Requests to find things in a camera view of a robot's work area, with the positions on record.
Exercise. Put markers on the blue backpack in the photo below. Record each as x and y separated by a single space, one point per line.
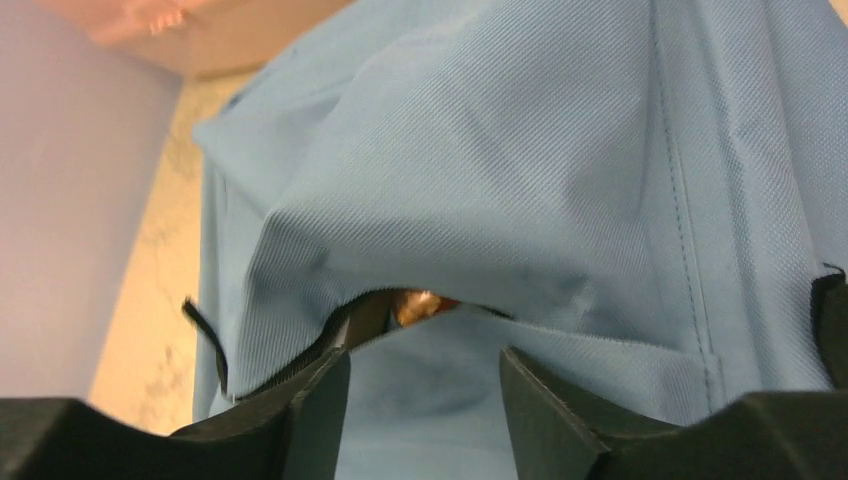
638 193

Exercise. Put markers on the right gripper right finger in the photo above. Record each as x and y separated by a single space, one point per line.
559 430

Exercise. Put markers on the pink plastic storage box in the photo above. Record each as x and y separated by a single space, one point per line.
196 38

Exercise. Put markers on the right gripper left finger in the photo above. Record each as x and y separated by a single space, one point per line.
291 431

